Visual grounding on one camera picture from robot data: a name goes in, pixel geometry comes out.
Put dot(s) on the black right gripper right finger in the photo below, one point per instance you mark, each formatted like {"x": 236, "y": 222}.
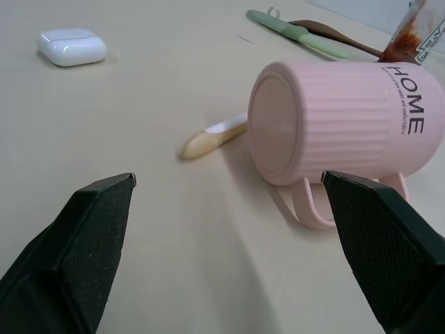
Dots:
{"x": 386, "y": 250}

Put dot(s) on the brown wooden spoon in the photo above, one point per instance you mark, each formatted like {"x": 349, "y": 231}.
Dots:
{"x": 333, "y": 35}

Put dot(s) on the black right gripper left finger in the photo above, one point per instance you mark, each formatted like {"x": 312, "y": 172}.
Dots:
{"x": 73, "y": 250}

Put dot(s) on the pink ribbed HOME mug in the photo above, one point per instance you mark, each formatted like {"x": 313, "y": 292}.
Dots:
{"x": 340, "y": 121}

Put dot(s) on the white earbuds charging case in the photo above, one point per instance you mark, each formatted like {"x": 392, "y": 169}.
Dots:
{"x": 71, "y": 47}

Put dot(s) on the brown stained clear tube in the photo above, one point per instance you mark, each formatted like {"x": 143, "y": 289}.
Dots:
{"x": 410, "y": 31}

